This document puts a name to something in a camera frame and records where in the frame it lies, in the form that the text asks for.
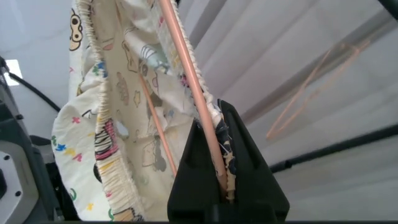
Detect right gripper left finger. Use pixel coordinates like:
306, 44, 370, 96
167, 119, 226, 222

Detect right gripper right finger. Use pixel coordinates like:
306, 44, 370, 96
217, 98, 290, 222

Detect cream printed shorts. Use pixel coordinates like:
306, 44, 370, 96
51, 0, 237, 222

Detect pink clothes hanger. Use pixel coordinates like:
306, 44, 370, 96
266, 39, 373, 141
138, 0, 229, 195

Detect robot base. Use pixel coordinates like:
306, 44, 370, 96
0, 55, 80, 222

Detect black clothes rack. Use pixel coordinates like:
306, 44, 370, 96
269, 0, 398, 174

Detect white curtain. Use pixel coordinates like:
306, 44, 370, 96
178, 0, 398, 222

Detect black cable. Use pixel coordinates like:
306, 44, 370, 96
6, 71, 62, 113

